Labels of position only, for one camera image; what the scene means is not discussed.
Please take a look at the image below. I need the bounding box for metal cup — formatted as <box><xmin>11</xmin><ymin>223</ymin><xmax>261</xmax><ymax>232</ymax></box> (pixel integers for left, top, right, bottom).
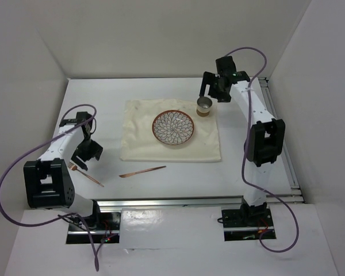
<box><xmin>196</xmin><ymin>97</ymin><xmax>213</xmax><ymax>117</ymax></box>

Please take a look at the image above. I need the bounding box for aluminium front rail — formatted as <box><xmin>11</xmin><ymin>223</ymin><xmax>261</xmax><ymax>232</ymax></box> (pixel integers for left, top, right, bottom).
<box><xmin>33</xmin><ymin>194</ymin><xmax>302</xmax><ymax>209</ymax></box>

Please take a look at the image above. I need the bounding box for aluminium right side rail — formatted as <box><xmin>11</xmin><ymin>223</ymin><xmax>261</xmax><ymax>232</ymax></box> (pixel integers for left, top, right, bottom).
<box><xmin>259</xmin><ymin>78</ymin><xmax>301</xmax><ymax>194</ymax></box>

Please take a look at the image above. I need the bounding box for copper fork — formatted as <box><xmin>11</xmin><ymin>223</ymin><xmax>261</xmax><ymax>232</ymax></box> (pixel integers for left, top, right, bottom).
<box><xmin>67</xmin><ymin>162</ymin><xmax>104</xmax><ymax>187</ymax></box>

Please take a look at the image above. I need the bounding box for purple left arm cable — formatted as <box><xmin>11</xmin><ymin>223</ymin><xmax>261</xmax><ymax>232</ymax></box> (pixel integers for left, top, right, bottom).
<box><xmin>0</xmin><ymin>103</ymin><xmax>111</xmax><ymax>271</ymax></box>

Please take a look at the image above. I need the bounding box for copper knife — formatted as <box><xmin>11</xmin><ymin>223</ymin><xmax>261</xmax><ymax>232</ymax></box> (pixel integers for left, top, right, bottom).
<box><xmin>119</xmin><ymin>166</ymin><xmax>167</xmax><ymax>178</ymax></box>

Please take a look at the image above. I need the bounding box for aluminium rail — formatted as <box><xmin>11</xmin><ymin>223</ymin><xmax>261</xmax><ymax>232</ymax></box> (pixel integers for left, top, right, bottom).
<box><xmin>259</xmin><ymin>78</ymin><xmax>301</xmax><ymax>194</ymax></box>
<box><xmin>33</xmin><ymin>194</ymin><xmax>302</xmax><ymax>209</ymax></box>

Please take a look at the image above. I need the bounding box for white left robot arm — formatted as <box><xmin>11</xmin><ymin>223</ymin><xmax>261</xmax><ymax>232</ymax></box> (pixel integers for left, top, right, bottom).
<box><xmin>23</xmin><ymin>112</ymin><xmax>103</xmax><ymax>229</ymax></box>

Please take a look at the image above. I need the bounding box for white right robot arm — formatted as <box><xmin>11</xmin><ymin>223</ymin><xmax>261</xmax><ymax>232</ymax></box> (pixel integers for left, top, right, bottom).
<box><xmin>200</xmin><ymin>56</ymin><xmax>285</xmax><ymax>228</ymax></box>

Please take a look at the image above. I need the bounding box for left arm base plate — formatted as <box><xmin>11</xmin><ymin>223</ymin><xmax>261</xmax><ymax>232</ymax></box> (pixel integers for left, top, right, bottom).
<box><xmin>64</xmin><ymin>210</ymin><xmax>121</xmax><ymax>244</ymax></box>

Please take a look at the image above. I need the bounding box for cream cloth napkin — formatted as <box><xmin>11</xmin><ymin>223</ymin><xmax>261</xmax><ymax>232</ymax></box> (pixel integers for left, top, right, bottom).
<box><xmin>120</xmin><ymin>99</ymin><xmax>221</xmax><ymax>163</ymax></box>

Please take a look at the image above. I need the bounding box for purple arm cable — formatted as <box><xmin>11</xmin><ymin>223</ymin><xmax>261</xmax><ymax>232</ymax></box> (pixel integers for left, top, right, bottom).
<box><xmin>224</xmin><ymin>47</ymin><xmax>299</xmax><ymax>253</ymax></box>
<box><xmin>0</xmin><ymin>103</ymin><xmax>111</xmax><ymax>271</ymax></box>

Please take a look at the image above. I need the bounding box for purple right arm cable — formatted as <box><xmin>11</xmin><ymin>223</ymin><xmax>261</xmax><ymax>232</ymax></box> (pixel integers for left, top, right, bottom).
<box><xmin>224</xmin><ymin>47</ymin><xmax>299</xmax><ymax>253</ymax></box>

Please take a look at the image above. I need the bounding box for floral patterned ceramic plate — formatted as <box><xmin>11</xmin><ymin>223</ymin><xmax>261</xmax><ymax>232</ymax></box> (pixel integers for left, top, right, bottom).
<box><xmin>152</xmin><ymin>110</ymin><xmax>195</xmax><ymax>146</ymax></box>

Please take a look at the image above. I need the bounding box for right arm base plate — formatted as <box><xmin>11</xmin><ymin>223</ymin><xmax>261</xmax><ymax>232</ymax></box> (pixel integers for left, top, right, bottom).
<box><xmin>217</xmin><ymin>209</ymin><xmax>277</xmax><ymax>242</ymax></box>

